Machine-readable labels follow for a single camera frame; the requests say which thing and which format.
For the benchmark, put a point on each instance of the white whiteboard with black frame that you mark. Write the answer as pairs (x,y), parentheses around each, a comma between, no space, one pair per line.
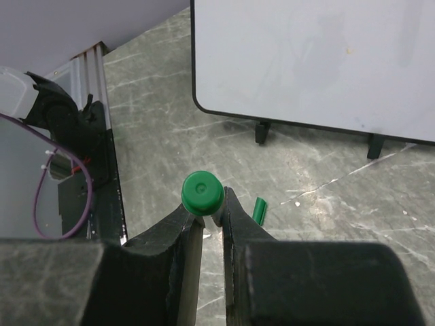
(351,66)

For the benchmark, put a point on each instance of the green marker cap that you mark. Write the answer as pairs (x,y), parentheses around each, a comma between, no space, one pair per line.
(259,212)

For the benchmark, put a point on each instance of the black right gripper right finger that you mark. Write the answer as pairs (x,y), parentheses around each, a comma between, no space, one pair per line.
(277,282)

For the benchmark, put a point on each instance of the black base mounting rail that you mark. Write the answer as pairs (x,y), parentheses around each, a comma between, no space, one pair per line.
(106,219)

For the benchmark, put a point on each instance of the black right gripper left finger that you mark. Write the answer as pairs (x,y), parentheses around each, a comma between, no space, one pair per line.
(153,278)

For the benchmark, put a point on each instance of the white marker pen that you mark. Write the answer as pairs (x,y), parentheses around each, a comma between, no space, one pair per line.
(202,194)

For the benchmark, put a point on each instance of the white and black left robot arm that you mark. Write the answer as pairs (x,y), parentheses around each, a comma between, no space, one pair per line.
(35,100)

